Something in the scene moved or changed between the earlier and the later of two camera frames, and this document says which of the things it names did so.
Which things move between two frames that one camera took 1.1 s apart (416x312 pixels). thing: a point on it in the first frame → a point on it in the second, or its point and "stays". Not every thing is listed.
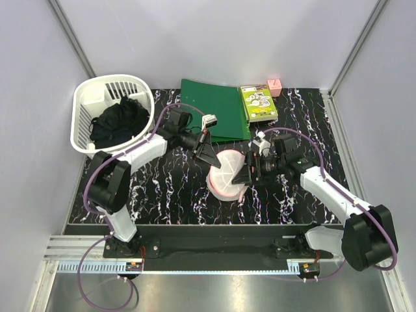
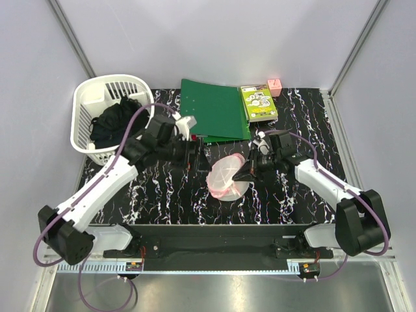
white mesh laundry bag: [220, 180] stays
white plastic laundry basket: [108, 112] stays
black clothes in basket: [117, 123] stays
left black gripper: [203, 149] → [194, 162]
